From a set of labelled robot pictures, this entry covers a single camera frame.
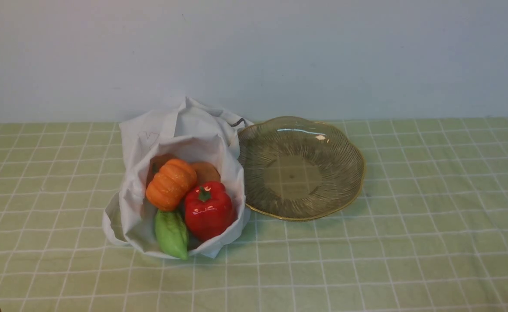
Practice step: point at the brown toy potato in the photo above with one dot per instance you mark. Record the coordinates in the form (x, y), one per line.
(205, 172)

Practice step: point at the green checked tablecloth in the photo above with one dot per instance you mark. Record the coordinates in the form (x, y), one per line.
(428, 234)

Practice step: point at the orange toy pumpkin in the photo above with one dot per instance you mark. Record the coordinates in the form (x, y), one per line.
(170, 184)

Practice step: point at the green toy vegetable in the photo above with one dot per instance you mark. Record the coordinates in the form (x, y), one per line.
(171, 234)

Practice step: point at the white cloth bag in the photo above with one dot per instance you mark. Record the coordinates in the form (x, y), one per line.
(192, 132)

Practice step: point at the red toy bell pepper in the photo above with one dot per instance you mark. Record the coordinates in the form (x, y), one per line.
(209, 210)

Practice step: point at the amber glass plate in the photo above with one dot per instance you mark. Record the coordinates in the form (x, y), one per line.
(299, 170)

